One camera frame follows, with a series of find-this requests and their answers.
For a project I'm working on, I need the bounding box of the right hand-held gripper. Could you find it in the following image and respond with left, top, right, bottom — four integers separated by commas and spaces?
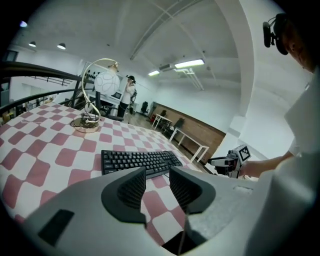
208, 144, 251, 179

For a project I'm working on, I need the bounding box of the person's white shirt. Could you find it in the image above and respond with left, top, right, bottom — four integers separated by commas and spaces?
243, 73, 320, 256

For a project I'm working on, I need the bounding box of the red white checkered tablecloth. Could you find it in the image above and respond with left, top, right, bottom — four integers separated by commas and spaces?
0, 103, 210, 247

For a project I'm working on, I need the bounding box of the small white table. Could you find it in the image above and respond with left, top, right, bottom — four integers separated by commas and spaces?
151, 113, 174, 130

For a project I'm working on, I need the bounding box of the long ceiling light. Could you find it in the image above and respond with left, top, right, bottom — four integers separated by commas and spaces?
174, 58, 205, 70

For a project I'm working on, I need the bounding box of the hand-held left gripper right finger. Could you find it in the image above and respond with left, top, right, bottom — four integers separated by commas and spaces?
169, 166, 216, 216

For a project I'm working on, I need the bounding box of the person's right forearm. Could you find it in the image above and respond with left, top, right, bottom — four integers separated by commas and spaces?
239, 151, 294, 180

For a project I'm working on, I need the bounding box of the black keyboard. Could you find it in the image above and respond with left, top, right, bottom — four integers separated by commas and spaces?
101, 149, 184, 180

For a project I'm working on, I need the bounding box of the black stair railing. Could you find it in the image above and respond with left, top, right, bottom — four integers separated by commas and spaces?
0, 60, 85, 118

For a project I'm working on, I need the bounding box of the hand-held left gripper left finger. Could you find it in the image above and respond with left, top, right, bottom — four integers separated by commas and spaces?
101, 166, 147, 225

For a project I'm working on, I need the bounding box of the person's head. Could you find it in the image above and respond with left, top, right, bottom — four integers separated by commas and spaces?
283, 14, 320, 74

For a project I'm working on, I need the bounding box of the large white table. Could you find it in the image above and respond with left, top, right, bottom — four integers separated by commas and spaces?
169, 127, 210, 164

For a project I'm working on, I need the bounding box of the ceiling air conditioner unit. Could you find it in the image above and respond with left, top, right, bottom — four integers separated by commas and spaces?
158, 63, 176, 73

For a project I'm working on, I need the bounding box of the black head-worn camera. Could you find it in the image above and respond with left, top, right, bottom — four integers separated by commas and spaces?
262, 13, 291, 56

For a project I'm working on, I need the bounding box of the gold lamp with white globe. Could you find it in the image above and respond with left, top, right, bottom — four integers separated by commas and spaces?
70, 58, 121, 134

